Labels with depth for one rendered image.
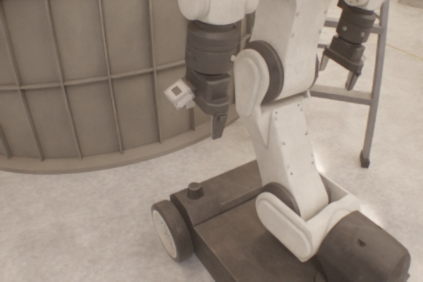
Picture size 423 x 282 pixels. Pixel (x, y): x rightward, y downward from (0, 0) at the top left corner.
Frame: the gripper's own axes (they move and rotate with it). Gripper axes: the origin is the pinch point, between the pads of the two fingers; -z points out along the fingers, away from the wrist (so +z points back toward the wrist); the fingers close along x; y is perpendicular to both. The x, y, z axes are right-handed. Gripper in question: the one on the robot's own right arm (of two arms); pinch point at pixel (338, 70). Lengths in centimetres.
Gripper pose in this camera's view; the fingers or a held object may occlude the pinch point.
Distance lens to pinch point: 91.6
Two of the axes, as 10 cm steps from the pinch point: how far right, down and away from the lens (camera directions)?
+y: -8.4, 2.7, -4.7
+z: 1.1, -7.6, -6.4
